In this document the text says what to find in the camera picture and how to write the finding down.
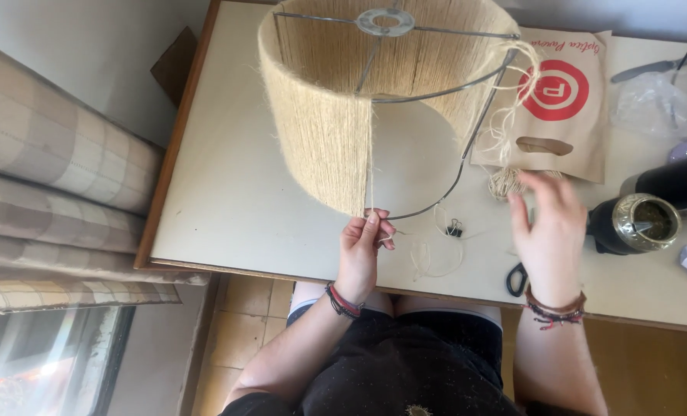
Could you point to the person's left hand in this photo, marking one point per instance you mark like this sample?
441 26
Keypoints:
355 260

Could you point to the person's right hand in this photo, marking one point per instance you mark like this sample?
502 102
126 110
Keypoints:
551 242

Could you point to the black mate cup metal rim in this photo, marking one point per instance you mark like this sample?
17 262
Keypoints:
615 228

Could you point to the cut jute twine scraps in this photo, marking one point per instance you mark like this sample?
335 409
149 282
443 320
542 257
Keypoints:
430 263

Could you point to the jute twine ball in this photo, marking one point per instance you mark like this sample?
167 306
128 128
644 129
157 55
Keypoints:
502 184

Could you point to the black binder clip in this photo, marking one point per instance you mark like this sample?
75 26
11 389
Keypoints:
454 230

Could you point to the brown paper bag red circle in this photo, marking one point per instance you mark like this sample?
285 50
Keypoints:
574 144

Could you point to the person's black shorts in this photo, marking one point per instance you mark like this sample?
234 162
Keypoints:
407 370

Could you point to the black thermos flask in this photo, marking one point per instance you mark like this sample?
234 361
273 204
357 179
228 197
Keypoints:
675 182

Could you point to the clear plastic bag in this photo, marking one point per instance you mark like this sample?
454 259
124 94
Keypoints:
655 110

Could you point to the loose jute twine strand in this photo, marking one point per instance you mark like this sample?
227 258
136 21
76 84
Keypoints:
528 63

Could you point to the brown cardboard piece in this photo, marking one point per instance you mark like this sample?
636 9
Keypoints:
175 66

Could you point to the beige plaid roman blind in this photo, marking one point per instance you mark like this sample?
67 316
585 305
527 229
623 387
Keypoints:
49 173

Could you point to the window pane with frame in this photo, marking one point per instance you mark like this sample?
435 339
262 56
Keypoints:
37 364

